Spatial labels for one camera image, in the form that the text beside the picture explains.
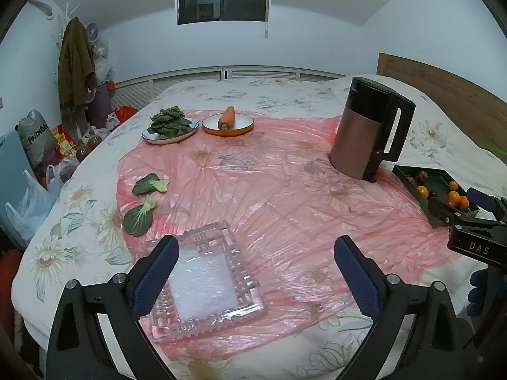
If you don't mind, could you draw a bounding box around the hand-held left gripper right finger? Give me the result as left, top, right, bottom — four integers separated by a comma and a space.
333, 235, 470, 380

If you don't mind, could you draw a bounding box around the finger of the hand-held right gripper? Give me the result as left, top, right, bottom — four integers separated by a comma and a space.
466, 188, 507, 214
429, 197, 482, 228

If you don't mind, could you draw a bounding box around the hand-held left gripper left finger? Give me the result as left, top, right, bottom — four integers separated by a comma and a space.
47, 235, 180, 380

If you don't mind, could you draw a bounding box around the green tray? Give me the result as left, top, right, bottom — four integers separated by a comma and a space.
392, 164, 482, 229

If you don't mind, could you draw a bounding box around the person's right hand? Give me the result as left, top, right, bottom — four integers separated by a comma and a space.
468, 268, 492, 315

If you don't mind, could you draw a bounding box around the clear glass tray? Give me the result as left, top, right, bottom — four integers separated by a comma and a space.
146, 222, 267, 339

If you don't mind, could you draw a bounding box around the bok choy leaf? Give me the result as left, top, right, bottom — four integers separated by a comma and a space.
123, 196, 157, 237
132, 173, 170, 196

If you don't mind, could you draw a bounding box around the copper and black kettle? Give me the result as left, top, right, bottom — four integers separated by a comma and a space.
329, 76, 416, 183

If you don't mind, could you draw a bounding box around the wooden headboard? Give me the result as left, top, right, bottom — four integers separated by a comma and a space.
376, 52, 507, 155

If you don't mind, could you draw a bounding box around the pink plastic sheet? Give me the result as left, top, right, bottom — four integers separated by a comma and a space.
117, 109, 462, 353

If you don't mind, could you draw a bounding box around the white plate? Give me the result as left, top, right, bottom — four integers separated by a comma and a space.
142, 117, 201, 145

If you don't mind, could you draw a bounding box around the small white plastic bag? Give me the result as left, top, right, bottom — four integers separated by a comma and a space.
45, 157, 82, 196

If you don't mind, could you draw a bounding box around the red cloth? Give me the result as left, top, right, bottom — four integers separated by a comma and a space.
0, 251, 24, 325

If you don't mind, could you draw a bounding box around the large white plastic bag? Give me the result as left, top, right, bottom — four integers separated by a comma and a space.
5, 169, 58, 250

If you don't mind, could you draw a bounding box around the pile of green leaves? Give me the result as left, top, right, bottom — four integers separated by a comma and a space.
150, 106, 195, 136

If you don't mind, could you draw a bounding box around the red and yellow packaging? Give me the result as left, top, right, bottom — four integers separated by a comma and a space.
51, 124, 78, 159

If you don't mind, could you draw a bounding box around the red bag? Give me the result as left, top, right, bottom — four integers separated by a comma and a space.
107, 106, 139, 129

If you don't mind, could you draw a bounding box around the carrot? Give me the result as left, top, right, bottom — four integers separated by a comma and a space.
219, 106, 236, 131

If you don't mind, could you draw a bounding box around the orange plate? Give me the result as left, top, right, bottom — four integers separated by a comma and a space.
201, 113, 255, 137

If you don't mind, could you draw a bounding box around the light blue board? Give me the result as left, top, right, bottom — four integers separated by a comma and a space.
0, 130, 38, 222

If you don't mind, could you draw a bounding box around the purple bin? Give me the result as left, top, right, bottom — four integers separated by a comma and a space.
86, 81, 115, 127

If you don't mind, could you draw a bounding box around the grey printed bag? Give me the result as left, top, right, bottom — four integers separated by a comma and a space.
15, 110, 58, 167

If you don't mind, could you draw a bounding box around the white radiator cover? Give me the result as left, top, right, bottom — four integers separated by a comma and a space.
113, 66, 351, 111

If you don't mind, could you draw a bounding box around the floral blanket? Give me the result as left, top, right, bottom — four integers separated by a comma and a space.
11, 73, 507, 380

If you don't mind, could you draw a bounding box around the heap of clear plastic bags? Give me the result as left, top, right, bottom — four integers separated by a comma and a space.
93, 37, 115, 84

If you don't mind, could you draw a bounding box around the brown coat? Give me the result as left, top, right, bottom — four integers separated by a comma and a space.
57, 17, 97, 131

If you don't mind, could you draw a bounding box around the white coat rack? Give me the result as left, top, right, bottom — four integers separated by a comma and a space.
51, 2, 88, 48

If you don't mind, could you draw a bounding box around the white wall pipe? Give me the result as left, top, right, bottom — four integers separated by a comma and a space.
28, 0, 54, 20

